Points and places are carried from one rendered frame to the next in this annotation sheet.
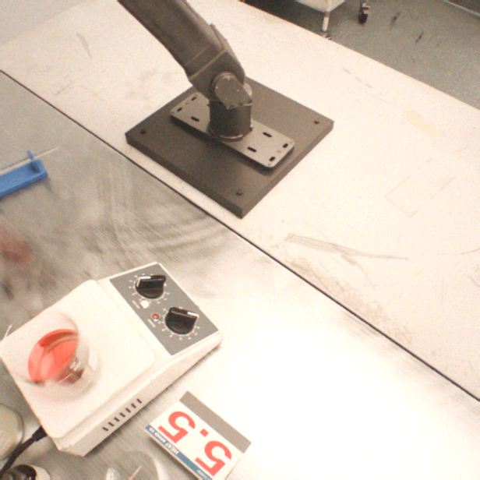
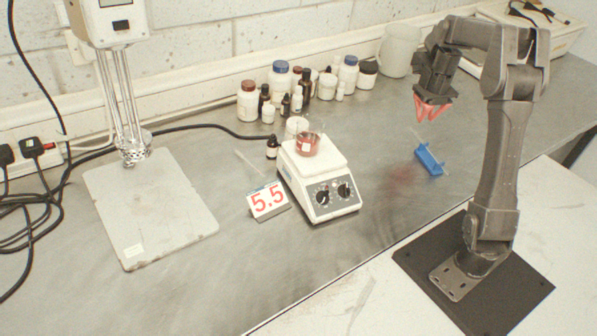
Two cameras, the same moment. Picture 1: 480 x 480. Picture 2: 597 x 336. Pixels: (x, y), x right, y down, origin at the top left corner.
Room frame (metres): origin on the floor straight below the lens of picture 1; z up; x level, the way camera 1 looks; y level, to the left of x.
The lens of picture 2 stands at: (0.22, -0.54, 1.59)
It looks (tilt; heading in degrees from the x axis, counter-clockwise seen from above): 43 degrees down; 100
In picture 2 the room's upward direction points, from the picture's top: 9 degrees clockwise
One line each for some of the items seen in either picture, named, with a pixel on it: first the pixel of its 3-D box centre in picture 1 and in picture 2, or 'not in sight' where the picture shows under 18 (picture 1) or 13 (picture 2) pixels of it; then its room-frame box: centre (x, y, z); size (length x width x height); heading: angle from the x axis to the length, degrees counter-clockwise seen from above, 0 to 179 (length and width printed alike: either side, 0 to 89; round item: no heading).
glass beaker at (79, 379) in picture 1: (55, 361); (307, 137); (0.11, 0.16, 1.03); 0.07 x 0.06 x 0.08; 138
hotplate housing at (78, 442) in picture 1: (108, 351); (316, 174); (0.14, 0.14, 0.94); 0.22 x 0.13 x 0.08; 133
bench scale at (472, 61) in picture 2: not in sight; (481, 61); (0.59, 1.01, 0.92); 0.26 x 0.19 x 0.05; 136
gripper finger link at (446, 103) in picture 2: not in sight; (430, 106); (0.38, 0.41, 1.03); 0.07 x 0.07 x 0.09; 33
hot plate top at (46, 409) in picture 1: (75, 353); (314, 153); (0.13, 0.16, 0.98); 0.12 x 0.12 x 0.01; 43
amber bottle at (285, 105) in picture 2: not in sight; (285, 103); (-0.01, 0.39, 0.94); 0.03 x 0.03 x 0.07
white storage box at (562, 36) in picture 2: not in sight; (524, 31); (0.76, 1.27, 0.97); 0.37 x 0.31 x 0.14; 50
